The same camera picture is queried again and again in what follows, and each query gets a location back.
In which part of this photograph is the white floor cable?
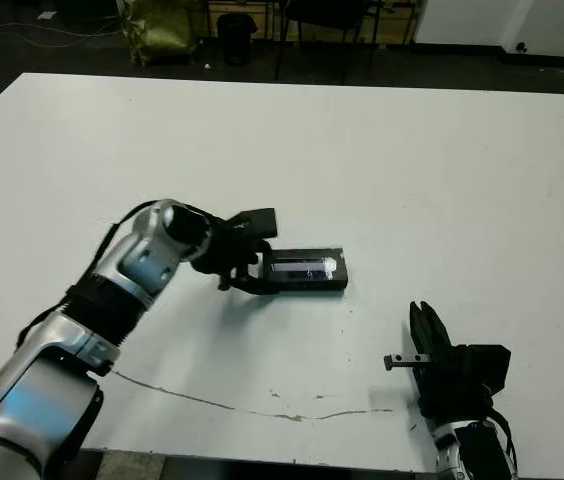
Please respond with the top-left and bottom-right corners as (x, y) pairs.
(0, 19), (129, 49)

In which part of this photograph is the black office chair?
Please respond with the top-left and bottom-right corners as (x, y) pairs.
(273, 0), (386, 85)

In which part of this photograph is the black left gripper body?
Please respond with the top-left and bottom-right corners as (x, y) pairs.
(188, 216), (269, 292)

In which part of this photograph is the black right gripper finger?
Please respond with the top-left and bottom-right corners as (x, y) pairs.
(421, 300), (452, 353)
(407, 300), (427, 362)

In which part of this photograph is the black trash bin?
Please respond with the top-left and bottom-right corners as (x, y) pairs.
(216, 13), (255, 66)

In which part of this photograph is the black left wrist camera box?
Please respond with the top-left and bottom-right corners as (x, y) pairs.
(225, 206), (280, 241)

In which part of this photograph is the yellow-green plastic bag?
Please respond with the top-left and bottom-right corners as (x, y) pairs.
(121, 0), (199, 67)

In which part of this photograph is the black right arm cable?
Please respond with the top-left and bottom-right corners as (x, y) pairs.
(490, 408), (522, 477)

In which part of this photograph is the black printed box lid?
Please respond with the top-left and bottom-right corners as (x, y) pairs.
(260, 245), (350, 295)

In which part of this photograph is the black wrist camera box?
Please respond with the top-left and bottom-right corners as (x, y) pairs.
(225, 206), (280, 241)
(463, 343), (512, 397)

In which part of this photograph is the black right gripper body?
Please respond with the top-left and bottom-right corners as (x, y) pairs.
(384, 344), (494, 427)

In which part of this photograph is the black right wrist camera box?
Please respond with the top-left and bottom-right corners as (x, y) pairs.
(463, 343), (512, 397)

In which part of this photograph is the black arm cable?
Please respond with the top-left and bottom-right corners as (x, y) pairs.
(15, 199), (164, 347)
(490, 408), (522, 477)

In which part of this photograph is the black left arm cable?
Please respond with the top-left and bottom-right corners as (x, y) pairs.
(15, 199), (164, 347)

